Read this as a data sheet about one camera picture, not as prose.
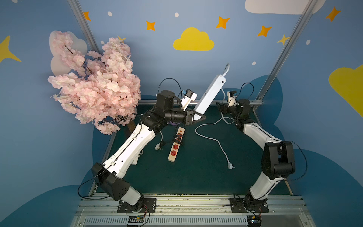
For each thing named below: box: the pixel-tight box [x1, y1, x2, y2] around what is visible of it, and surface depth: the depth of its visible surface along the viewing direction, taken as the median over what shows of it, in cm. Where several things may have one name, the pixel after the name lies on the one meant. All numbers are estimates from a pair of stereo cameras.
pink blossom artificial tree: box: [47, 31, 141, 135], surface depth 60 cm
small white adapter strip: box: [193, 74, 227, 121], surface depth 61 cm
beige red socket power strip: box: [167, 126, 186, 163], surface depth 95 cm
